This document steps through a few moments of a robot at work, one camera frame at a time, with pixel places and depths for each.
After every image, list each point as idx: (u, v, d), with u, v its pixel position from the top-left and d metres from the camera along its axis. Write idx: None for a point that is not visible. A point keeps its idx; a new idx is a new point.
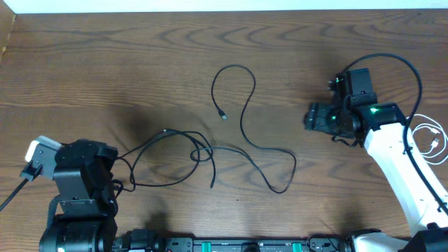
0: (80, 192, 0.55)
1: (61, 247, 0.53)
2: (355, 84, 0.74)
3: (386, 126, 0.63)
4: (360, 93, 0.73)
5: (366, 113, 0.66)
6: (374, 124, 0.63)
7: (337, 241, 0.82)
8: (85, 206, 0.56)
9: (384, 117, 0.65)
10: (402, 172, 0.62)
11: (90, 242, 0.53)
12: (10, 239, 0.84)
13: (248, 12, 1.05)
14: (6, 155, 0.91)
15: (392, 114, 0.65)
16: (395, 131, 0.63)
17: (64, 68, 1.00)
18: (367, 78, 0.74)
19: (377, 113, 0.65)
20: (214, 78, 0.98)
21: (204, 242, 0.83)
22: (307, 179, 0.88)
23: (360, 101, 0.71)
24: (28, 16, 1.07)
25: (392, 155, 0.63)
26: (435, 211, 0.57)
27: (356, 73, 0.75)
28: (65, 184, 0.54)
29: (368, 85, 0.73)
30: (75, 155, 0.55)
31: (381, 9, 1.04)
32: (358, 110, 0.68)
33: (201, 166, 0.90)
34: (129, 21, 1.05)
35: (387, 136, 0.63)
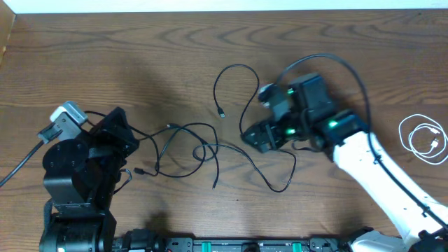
0: (75, 197, 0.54)
1: (61, 247, 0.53)
2: (309, 96, 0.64)
3: (349, 138, 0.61)
4: (317, 104, 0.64)
5: (326, 131, 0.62)
6: (337, 141, 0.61)
7: (336, 241, 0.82)
8: (81, 207, 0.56)
9: (345, 129, 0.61)
10: (376, 185, 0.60)
11: (91, 242, 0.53)
12: (11, 238, 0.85)
13: (248, 12, 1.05)
14: (7, 155, 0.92)
15: (351, 124, 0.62)
16: (359, 143, 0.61)
17: (64, 68, 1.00)
18: (320, 87, 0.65)
19: (338, 127, 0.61)
20: (214, 78, 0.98)
21: (204, 242, 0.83)
22: (307, 179, 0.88)
23: (320, 115, 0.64)
24: (28, 16, 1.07)
25: (363, 169, 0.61)
26: (421, 218, 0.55)
27: (309, 83, 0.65)
28: (57, 190, 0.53)
29: (323, 94, 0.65)
30: (65, 162, 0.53)
31: (382, 9, 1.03)
32: (316, 127, 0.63)
33: (201, 166, 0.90)
34: (129, 21, 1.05)
35: (353, 150, 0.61)
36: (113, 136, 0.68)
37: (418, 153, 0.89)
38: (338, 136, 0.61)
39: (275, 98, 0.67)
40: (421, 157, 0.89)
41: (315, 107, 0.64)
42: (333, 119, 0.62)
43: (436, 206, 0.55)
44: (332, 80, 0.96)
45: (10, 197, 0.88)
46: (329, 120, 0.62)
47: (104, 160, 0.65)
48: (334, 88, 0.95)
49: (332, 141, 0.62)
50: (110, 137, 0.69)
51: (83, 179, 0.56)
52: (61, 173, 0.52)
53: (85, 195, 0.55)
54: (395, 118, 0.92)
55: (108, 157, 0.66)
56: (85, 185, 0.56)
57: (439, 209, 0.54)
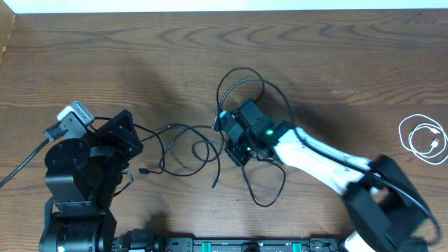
0: (75, 195, 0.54)
1: (61, 246, 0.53)
2: (248, 117, 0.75)
3: (284, 138, 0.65)
4: (256, 122, 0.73)
5: (267, 138, 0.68)
6: (273, 141, 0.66)
7: (337, 241, 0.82)
8: (82, 206, 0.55)
9: (281, 133, 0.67)
10: (311, 165, 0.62)
11: (90, 241, 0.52)
12: (10, 238, 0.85)
13: (248, 12, 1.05)
14: (6, 155, 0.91)
15: (284, 127, 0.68)
16: (288, 136, 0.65)
17: (64, 68, 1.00)
18: (256, 108, 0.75)
19: (273, 134, 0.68)
20: (213, 78, 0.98)
21: (204, 242, 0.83)
22: (307, 179, 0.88)
23: (260, 129, 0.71)
24: (28, 16, 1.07)
25: (296, 156, 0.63)
26: (344, 173, 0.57)
27: (243, 107, 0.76)
28: (59, 189, 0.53)
29: (259, 113, 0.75)
30: (66, 160, 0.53)
31: (381, 9, 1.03)
32: (259, 138, 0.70)
33: (201, 166, 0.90)
34: (129, 21, 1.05)
35: (288, 148, 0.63)
36: (117, 138, 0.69)
37: (418, 153, 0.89)
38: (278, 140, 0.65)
39: (228, 124, 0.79)
40: (421, 157, 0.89)
41: (255, 124, 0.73)
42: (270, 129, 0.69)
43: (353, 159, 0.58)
44: (332, 80, 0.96)
45: (10, 197, 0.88)
46: (267, 131, 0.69)
47: (107, 160, 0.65)
48: (334, 88, 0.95)
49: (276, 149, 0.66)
50: (115, 138, 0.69)
51: (84, 177, 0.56)
52: (63, 170, 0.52)
53: (85, 193, 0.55)
54: (394, 118, 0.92)
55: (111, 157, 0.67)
56: (85, 183, 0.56)
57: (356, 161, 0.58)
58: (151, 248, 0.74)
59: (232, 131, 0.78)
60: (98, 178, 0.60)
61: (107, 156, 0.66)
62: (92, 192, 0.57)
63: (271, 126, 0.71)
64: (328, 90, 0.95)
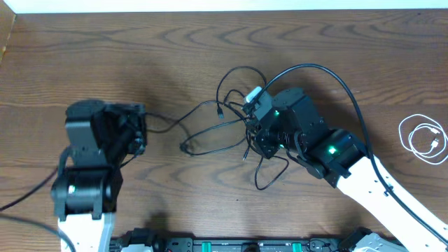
0: (89, 143, 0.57)
1: (71, 186, 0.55)
2: (300, 120, 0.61)
3: (353, 167, 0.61)
4: (309, 128, 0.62)
5: (325, 157, 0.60)
6: (343, 171, 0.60)
7: (337, 241, 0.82)
8: (94, 155, 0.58)
9: (345, 154, 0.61)
10: (389, 216, 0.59)
11: (100, 186, 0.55)
12: (10, 237, 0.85)
13: (248, 12, 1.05)
14: (6, 155, 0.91)
15: (351, 145, 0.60)
16: (365, 169, 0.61)
17: (64, 68, 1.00)
18: (311, 108, 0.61)
19: (337, 152, 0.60)
20: (214, 78, 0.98)
21: (204, 242, 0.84)
22: (307, 179, 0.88)
23: (313, 138, 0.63)
24: (29, 16, 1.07)
25: (374, 203, 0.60)
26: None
27: (296, 104, 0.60)
28: (76, 134, 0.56)
29: (313, 116, 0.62)
30: (85, 110, 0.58)
31: (382, 10, 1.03)
32: (312, 152, 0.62)
33: (201, 166, 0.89)
34: (129, 21, 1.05)
35: (362, 178, 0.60)
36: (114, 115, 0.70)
37: (418, 153, 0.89)
38: (341, 166, 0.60)
39: (262, 109, 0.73)
40: (421, 157, 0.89)
41: (308, 131, 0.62)
42: (332, 144, 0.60)
43: None
44: (332, 80, 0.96)
45: (10, 197, 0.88)
46: (327, 147, 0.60)
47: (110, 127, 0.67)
48: (334, 88, 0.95)
49: (335, 172, 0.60)
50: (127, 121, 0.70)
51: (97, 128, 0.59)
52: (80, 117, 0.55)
53: (98, 142, 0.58)
54: (394, 118, 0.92)
55: (112, 127, 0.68)
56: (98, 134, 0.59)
57: None
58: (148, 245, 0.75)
59: (264, 119, 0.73)
60: (106, 136, 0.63)
61: (110, 126, 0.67)
62: (103, 145, 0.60)
63: (327, 137, 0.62)
64: (328, 90, 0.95)
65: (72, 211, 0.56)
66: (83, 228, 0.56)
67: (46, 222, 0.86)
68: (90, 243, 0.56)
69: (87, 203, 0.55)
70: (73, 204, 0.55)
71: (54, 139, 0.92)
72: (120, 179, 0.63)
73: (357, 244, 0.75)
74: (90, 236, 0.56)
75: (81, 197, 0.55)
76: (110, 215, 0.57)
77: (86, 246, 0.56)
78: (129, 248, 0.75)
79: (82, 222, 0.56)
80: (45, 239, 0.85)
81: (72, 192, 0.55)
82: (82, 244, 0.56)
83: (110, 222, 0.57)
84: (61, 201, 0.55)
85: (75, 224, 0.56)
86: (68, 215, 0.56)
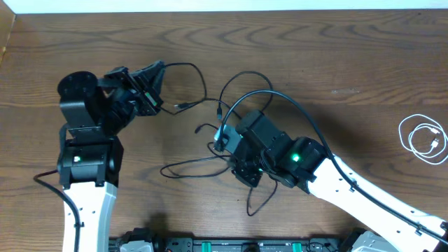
0: (87, 120, 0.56)
1: (76, 157, 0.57)
2: (261, 136, 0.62)
3: (318, 170, 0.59)
4: (271, 142, 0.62)
5: (291, 166, 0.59)
6: (309, 176, 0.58)
7: (337, 241, 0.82)
8: (94, 131, 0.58)
9: (308, 159, 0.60)
10: (358, 211, 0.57)
11: (104, 157, 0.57)
12: (10, 238, 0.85)
13: (248, 12, 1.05)
14: (7, 155, 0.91)
15: (312, 150, 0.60)
16: (328, 169, 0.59)
17: (64, 68, 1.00)
18: (269, 126, 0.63)
19: (300, 159, 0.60)
20: (214, 78, 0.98)
21: (204, 242, 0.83)
22: None
23: (279, 151, 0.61)
24: (29, 16, 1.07)
25: (344, 201, 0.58)
26: (416, 236, 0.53)
27: (255, 124, 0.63)
28: (73, 113, 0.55)
29: (274, 132, 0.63)
30: (77, 89, 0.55)
31: (382, 10, 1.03)
32: (279, 164, 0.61)
33: (201, 166, 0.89)
34: (129, 21, 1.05)
35: (326, 178, 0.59)
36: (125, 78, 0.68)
37: (418, 153, 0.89)
38: (308, 173, 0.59)
39: (232, 141, 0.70)
40: (421, 157, 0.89)
41: (271, 145, 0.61)
42: (295, 152, 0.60)
43: (427, 219, 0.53)
44: (332, 80, 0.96)
45: (10, 197, 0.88)
46: (290, 155, 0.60)
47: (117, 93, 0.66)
48: (334, 88, 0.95)
49: (304, 180, 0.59)
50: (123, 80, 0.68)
51: (96, 104, 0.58)
52: (73, 97, 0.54)
53: (96, 120, 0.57)
54: (394, 118, 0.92)
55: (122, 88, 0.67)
56: (95, 111, 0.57)
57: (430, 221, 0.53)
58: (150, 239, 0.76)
59: (238, 150, 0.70)
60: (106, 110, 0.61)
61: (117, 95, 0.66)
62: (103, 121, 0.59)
63: (290, 147, 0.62)
64: (327, 90, 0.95)
65: (77, 179, 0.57)
66: (87, 194, 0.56)
67: (46, 222, 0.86)
68: (92, 208, 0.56)
69: (92, 173, 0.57)
70: (78, 174, 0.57)
71: (54, 140, 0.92)
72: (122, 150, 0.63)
73: (354, 245, 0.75)
74: (93, 201, 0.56)
75: (86, 166, 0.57)
76: (112, 187, 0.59)
77: (88, 211, 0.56)
78: (128, 246, 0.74)
79: (87, 189, 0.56)
80: (45, 239, 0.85)
81: (77, 162, 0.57)
82: (85, 210, 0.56)
83: (112, 192, 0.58)
84: (67, 171, 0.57)
85: (79, 190, 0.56)
86: (73, 183, 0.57)
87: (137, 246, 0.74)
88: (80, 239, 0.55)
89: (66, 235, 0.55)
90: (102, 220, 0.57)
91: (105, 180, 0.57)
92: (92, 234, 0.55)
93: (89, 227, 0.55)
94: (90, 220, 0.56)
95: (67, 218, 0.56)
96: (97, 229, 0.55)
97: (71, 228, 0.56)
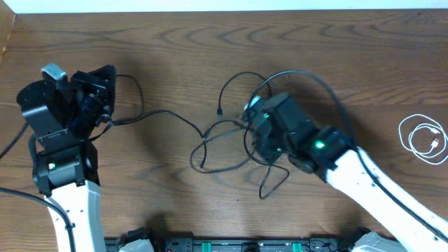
0: (54, 125, 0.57)
1: (50, 164, 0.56)
2: (285, 117, 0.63)
3: (341, 161, 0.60)
4: (297, 125, 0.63)
5: (315, 153, 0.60)
6: (330, 164, 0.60)
7: (337, 241, 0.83)
8: (64, 135, 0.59)
9: (332, 148, 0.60)
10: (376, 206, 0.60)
11: (79, 157, 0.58)
12: (10, 238, 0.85)
13: (248, 12, 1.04)
14: (6, 155, 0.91)
15: (338, 141, 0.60)
16: (353, 163, 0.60)
17: (64, 68, 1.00)
18: (294, 109, 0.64)
19: (325, 147, 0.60)
20: (214, 78, 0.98)
21: (204, 242, 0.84)
22: (308, 178, 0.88)
23: (302, 136, 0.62)
24: (28, 16, 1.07)
25: (362, 194, 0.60)
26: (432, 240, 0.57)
27: (281, 106, 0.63)
28: (37, 121, 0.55)
29: (297, 115, 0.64)
30: (36, 94, 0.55)
31: (382, 10, 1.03)
32: (301, 149, 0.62)
33: (201, 166, 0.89)
34: (129, 21, 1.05)
35: (349, 171, 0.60)
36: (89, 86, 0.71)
37: (418, 153, 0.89)
38: (330, 160, 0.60)
39: (257, 117, 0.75)
40: (421, 157, 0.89)
41: (295, 129, 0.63)
42: (319, 139, 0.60)
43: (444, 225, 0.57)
44: (332, 80, 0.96)
45: (10, 197, 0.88)
46: (315, 142, 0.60)
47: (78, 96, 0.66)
48: (334, 89, 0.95)
49: (326, 166, 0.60)
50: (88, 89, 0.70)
51: (61, 108, 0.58)
52: (34, 102, 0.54)
53: (62, 122, 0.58)
54: (394, 118, 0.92)
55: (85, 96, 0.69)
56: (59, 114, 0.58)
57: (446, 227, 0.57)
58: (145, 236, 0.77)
59: (262, 126, 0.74)
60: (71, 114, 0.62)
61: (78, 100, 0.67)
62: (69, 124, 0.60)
63: (314, 133, 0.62)
64: (327, 90, 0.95)
65: (57, 185, 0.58)
66: (71, 196, 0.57)
67: (47, 222, 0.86)
68: (79, 208, 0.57)
69: (71, 176, 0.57)
70: (57, 180, 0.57)
71: None
72: (95, 150, 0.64)
73: (356, 243, 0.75)
74: (78, 201, 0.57)
75: (62, 171, 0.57)
76: (94, 184, 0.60)
77: (75, 213, 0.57)
78: (126, 247, 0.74)
79: (69, 192, 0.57)
80: (45, 239, 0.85)
81: (52, 169, 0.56)
82: (72, 211, 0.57)
83: (95, 189, 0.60)
84: (45, 179, 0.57)
85: (63, 194, 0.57)
86: (54, 190, 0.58)
87: (136, 246, 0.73)
88: (75, 239, 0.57)
89: (61, 239, 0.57)
90: (91, 216, 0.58)
91: (85, 179, 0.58)
92: (85, 232, 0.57)
93: (79, 227, 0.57)
94: (80, 220, 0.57)
95: (56, 223, 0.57)
96: (88, 228, 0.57)
97: (64, 232, 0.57)
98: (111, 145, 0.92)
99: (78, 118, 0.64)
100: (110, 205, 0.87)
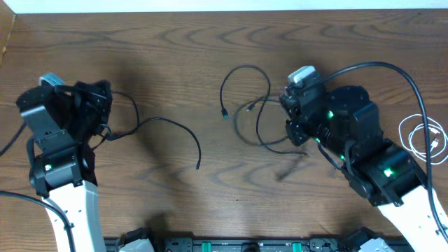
0: (52, 125, 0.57)
1: (47, 166, 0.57)
2: (365, 127, 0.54)
3: (407, 196, 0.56)
4: (368, 141, 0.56)
5: (379, 180, 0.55)
6: (396, 199, 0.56)
7: (337, 241, 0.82)
8: (61, 136, 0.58)
9: (400, 178, 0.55)
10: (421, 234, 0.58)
11: (75, 157, 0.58)
12: (10, 238, 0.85)
13: (248, 12, 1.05)
14: (5, 155, 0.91)
15: (409, 171, 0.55)
16: (423, 198, 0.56)
17: (64, 68, 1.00)
18: (374, 118, 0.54)
19: (394, 176, 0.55)
20: (214, 78, 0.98)
21: (204, 242, 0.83)
22: (308, 178, 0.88)
23: (366, 155, 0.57)
24: (29, 16, 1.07)
25: (416, 222, 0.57)
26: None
27: (368, 112, 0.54)
28: (35, 122, 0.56)
29: (376, 124, 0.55)
30: (35, 97, 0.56)
31: (381, 10, 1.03)
32: (365, 171, 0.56)
33: (201, 166, 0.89)
34: (129, 21, 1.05)
35: (417, 205, 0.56)
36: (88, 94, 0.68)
37: (418, 152, 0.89)
38: (394, 192, 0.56)
39: (306, 96, 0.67)
40: (421, 157, 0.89)
41: (365, 144, 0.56)
42: (388, 166, 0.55)
43: None
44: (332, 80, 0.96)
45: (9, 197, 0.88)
46: (384, 168, 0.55)
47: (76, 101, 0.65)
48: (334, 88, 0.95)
49: (387, 198, 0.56)
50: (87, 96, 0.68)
51: (59, 109, 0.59)
52: (33, 104, 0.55)
53: (61, 124, 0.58)
54: (394, 118, 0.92)
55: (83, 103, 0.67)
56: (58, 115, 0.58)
57: None
58: (145, 234, 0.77)
59: (307, 106, 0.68)
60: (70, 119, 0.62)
61: (75, 105, 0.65)
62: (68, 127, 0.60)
63: (383, 154, 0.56)
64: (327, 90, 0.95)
65: (54, 186, 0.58)
66: (68, 196, 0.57)
67: (45, 222, 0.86)
68: (78, 207, 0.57)
69: (67, 176, 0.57)
70: (53, 180, 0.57)
71: None
72: (93, 152, 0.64)
73: (362, 246, 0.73)
74: (77, 201, 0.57)
75: (59, 171, 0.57)
76: (92, 184, 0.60)
77: (74, 213, 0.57)
78: (125, 247, 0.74)
79: (67, 192, 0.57)
80: (45, 239, 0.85)
81: (49, 170, 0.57)
82: (71, 211, 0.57)
83: (93, 189, 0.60)
84: (42, 180, 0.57)
85: (61, 194, 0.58)
86: (51, 190, 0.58)
87: (135, 246, 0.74)
88: (74, 239, 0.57)
89: (60, 239, 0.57)
90: (90, 216, 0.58)
91: (82, 179, 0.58)
92: (84, 232, 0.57)
93: (78, 227, 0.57)
94: (78, 220, 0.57)
95: (55, 224, 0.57)
96: (87, 228, 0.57)
97: (63, 231, 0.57)
98: (111, 145, 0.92)
99: (77, 124, 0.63)
100: (109, 205, 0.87)
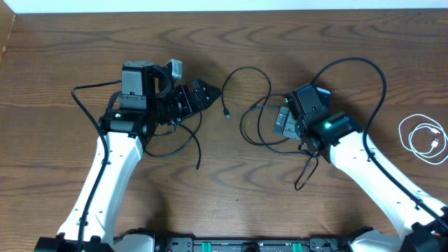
0: (137, 88, 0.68)
1: (117, 114, 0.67)
2: (304, 102, 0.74)
3: (344, 138, 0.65)
4: (311, 110, 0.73)
5: (323, 131, 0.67)
6: (333, 141, 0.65)
7: (337, 241, 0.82)
8: (138, 99, 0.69)
9: (340, 130, 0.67)
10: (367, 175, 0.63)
11: (141, 120, 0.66)
12: (9, 239, 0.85)
13: (248, 12, 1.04)
14: (6, 155, 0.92)
15: (345, 124, 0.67)
16: (355, 141, 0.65)
17: (64, 68, 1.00)
18: (313, 94, 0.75)
19: (332, 128, 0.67)
20: (214, 78, 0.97)
21: (204, 242, 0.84)
22: (308, 179, 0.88)
23: (313, 120, 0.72)
24: (28, 16, 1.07)
25: (356, 165, 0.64)
26: (414, 211, 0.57)
27: (302, 90, 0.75)
28: (128, 80, 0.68)
29: (318, 101, 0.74)
30: (140, 64, 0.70)
31: (382, 10, 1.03)
32: (311, 129, 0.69)
33: (201, 166, 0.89)
34: (129, 21, 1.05)
35: (349, 145, 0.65)
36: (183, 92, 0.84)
37: (418, 153, 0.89)
38: (333, 137, 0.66)
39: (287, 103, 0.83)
40: (421, 157, 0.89)
41: (309, 113, 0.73)
42: (327, 121, 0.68)
43: (430, 201, 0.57)
44: (332, 80, 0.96)
45: (10, 197, 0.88)
46: (323, 123, 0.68)
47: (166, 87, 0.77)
48: (334, 88, 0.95)
49: (327, 142, 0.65)
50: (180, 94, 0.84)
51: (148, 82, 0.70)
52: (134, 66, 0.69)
53: (145, 92, 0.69)
54: (394, 118, 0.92)
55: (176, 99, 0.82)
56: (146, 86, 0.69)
57: (432, 204, 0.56)
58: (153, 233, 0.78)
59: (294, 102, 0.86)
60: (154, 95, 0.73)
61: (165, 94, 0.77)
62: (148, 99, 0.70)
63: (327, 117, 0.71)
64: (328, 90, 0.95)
65: (113, 129, 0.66)
66: (120, 140, 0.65)
67: (45, 223, 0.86)
68: (120, 152, 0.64)
69: (126, 129, 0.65)
70: (115, 127, 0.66)
71: (53, 140, 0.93)
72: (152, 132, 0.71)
73: (355, 239, 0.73)
74: (123, 146, 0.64)
75: (122, 122, 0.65)
76: (139, 146, 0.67)
77: (116, 155, 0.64)
78: (130, 236, 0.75)
79: (120, 136, 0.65)
80: None
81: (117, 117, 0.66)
82: (114, 152, 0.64)
83: (138, 149, 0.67)
84: (106, 123, 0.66)
85: (114, 135, 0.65)
86: (110, 131, 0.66)
87: (138, 237, 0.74)
88: (104, 174, 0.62)
89: (94, 169, 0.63)
90: (125, 164, 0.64)
91: (137, 135, 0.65)
92: (113, 176, 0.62)
93: (113, 168, 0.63)
94: (115, 162, 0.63)
95: (99, 155, 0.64)
96: (117, 172, 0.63)
97: (99, 164, 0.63)
98: None
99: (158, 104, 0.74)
100: None
